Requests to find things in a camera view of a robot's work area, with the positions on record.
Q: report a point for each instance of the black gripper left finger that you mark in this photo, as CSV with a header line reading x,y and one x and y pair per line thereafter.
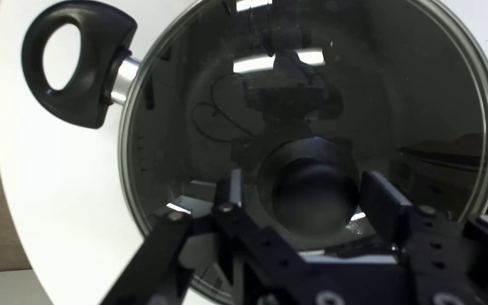
x,y
237,254

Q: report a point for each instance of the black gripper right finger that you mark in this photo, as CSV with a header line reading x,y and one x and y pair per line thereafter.
x,y
441,259

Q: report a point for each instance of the glass lid with black knob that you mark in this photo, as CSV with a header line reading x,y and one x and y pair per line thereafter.
x,y
380,84

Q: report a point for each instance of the black cooking pot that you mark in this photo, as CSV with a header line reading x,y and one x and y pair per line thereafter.
x,y
93,61

